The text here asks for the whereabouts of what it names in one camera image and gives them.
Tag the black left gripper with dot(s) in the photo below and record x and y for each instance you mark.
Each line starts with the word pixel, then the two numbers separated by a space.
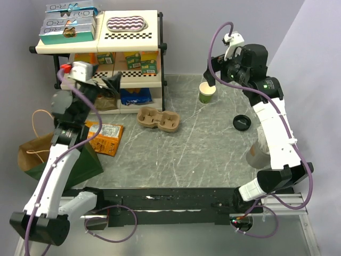
pixel 114 81

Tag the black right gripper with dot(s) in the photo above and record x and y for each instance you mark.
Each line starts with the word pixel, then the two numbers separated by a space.
pixel 219 64

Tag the green paper coffee cup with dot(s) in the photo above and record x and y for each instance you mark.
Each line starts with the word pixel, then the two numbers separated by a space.
pixel 206 92

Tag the black plastic cup lid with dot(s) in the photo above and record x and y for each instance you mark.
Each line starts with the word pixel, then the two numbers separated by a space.
pixel 241 123

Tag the brown cardboard cup carrier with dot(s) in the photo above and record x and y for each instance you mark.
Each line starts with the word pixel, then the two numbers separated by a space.
pixel 167 121

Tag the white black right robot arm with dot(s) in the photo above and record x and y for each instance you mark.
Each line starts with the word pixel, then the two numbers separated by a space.
pixel 265 95

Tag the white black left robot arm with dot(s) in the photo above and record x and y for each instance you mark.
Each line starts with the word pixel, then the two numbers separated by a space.
pixel 42 219

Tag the blue chip bag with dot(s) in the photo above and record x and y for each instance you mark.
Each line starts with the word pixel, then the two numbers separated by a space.
pixel 135 96

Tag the green small box centre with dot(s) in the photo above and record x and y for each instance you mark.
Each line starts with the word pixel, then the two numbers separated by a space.
pixel 106 58

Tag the brown snack bag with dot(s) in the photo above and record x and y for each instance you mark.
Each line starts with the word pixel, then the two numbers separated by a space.
pixel 105 103

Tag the green small box right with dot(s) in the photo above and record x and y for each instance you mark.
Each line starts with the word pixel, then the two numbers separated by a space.
pixel 133 60

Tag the green small box front-right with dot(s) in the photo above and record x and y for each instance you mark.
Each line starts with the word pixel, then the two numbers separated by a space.
pixel 149 67

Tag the cream three-tier shelf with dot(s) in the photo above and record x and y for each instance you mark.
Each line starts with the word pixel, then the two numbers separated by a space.
pixel 150 39

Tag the striped purple cloth pad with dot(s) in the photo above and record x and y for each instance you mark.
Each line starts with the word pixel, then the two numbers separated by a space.
pixel 126 24

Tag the orange snack bag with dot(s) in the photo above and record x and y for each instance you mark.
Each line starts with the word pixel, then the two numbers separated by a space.
pixel 108 140

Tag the teal tissue box front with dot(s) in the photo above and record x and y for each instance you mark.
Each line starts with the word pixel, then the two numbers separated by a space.
pixel 67 34

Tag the grey cup of straws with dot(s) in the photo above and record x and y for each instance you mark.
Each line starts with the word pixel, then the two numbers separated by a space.
pixel 258 155

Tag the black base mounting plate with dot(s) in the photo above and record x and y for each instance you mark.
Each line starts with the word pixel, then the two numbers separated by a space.
pixel 161 206

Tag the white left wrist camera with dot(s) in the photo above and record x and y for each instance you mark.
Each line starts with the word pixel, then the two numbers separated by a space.
pixel 80 70

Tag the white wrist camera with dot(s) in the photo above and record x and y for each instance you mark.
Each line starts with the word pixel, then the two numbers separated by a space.
pixel 80 70
pixel 232 42

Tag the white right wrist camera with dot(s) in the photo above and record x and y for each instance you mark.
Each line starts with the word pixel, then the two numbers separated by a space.
pixel 232 42

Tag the brown paper bag with handles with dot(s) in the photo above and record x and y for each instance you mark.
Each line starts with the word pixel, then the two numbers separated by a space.
pixel 33 155

